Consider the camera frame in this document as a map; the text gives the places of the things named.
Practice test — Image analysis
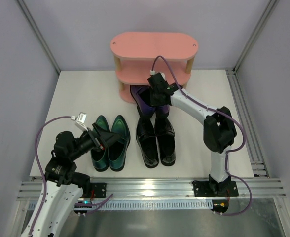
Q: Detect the green metallic loafer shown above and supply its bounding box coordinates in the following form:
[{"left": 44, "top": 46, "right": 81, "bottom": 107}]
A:
[
  {"left": 90, "top": 115, "right": 109, "bottom": 172},
  {"left": 108, "top": 115, "right": 131, "bottom": 172}
]

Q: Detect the purple metallic loafer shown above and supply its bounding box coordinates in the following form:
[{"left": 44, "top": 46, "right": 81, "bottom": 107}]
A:
[
  {"left": 130, "top": 85, "right": 155, "bottom": 119},
  {"left": 155, "top": 105, "right": 170, "bottom": 120}
]

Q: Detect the black patent loafer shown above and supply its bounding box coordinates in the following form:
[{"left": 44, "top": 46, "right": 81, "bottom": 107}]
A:
[
  {"left": 154, "top": 118, "right": 176, "bottom": 166},
  {"left": 136, "top": 118, "right": 159, "bottom": 168}
]

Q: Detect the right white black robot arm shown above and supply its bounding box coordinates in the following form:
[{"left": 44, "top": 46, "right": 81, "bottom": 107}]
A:
[{"left": 147, "top": 71, "right": 237, "bottom": 197}]

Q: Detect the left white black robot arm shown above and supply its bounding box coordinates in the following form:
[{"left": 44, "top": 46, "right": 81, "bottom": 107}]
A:
[{"left": 21, "top": 123, "right": 121, "bottom": 237}]

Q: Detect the pink three-tier shoe shelf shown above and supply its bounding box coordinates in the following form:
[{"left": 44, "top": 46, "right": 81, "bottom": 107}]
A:
[{"left": 110, "top": 32, "right": 199, "bottom": 103}]

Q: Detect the left black controller board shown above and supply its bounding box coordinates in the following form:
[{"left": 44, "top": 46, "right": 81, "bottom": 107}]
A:
[{"left": 74, "top": 201, "right": 92, "bottom": 217}]

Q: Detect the black controller board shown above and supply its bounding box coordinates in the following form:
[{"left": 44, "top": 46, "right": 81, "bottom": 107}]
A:
[
  {"left": 74, "top": 201, "right": 92, "bottom": 217},
  {"left": 211, "top": 200, "right": 229, "bottom": 215}
]

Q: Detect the right black controller board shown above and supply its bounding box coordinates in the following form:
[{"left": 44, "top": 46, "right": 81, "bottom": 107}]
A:
[{"left": 211, "top": 200, "right": 229, "bottom": 215}]

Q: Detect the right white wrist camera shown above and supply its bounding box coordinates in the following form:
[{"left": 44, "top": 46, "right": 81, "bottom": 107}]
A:
[{"left": 149, "top": 70, "right": 166, "bottom": 80}]

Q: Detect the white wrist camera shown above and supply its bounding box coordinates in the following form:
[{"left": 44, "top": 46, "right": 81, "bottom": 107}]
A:
[
  {"left": 71, "top": 112, "right": 89, "bottom": 132},
  {"left": 149, "top": 70, "right": 166, "bottom": 80}
]

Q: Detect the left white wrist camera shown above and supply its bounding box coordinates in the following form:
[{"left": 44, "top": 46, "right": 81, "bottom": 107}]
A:
[{"left": 71, "top": 112, "right": 89, "bottom": 132}]

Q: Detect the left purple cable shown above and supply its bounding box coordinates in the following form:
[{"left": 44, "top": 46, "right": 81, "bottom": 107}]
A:
[{"left": 28, "top": 116, "right": 73, "bottom": 235}]

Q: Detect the purple cable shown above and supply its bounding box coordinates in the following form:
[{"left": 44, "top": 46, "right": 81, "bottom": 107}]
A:
[
  {"left": 28, "top": 116, "right": 73, "bottom": 235},
  {"left": 150, "top": 56, "right": 253, "bottom": 217}
]

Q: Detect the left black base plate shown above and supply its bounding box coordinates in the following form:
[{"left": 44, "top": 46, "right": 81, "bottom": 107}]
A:
[{"left": 81, "top": 182, "right": 107, "bottom": 199}]

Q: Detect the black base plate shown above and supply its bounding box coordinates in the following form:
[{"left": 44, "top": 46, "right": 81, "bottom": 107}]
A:
[
  {"left": 192, "top": 180, "right": 239, "bottom": 198},
  {"left": 81, "top": 182, "right": 107, "bottom": 199}
]

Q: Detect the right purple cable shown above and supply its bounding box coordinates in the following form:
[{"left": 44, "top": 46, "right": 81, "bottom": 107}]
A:
[{"left": 150, "top": 56, "right": 253, "bottom": 217}]

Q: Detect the slotted grey cable duct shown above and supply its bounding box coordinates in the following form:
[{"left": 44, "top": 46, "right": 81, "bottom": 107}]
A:
[{"left": 99, "top": 199, "right": 213, "bottom": 211}]

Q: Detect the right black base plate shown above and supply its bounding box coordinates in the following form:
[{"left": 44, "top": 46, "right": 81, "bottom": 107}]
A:
[{"left": 192, "top": 180, "right": 239, "bottom": 198}]

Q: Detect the right side aluminium rail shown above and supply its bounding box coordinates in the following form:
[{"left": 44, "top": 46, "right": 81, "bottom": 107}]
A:
[{"left": 225, "top": 69, "right": 270, "bottom": 178}]

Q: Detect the right corner aluminium post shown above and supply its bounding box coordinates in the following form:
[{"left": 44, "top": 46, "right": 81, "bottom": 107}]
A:
[{"left": 233, "top": 0, "right": 279, "bottom": 74}]

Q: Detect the corner aluminium post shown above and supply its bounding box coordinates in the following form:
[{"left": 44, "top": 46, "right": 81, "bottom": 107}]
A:
[
  {"left": 16, "top": 0, "right": 61, "bottom": 74},
  {"left": 233, "top": 0, "right": 279, "bottom": 74}
]

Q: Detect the left corner aluminium post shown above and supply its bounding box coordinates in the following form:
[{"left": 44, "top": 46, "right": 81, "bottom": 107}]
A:
[{"left": 16, "top": 0, "right": 61, "bottom": 74}]

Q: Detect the aluminium mounting rail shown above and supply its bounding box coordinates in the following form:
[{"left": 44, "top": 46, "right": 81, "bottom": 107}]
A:
[{"left": 16, "top": 176, "right": 288, "bottom": 202}]

